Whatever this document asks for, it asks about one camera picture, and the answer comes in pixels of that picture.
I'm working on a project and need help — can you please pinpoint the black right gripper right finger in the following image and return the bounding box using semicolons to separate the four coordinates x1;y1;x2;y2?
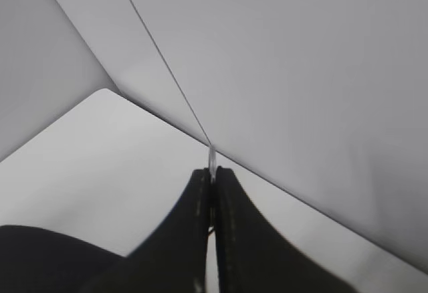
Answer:
213;167;355;292

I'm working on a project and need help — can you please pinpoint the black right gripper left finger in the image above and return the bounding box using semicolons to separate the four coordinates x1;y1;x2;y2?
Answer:
83;169;210;292

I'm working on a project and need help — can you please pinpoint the navy blue lunch bag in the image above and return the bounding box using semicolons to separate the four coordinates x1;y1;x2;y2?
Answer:
1;225;127;292

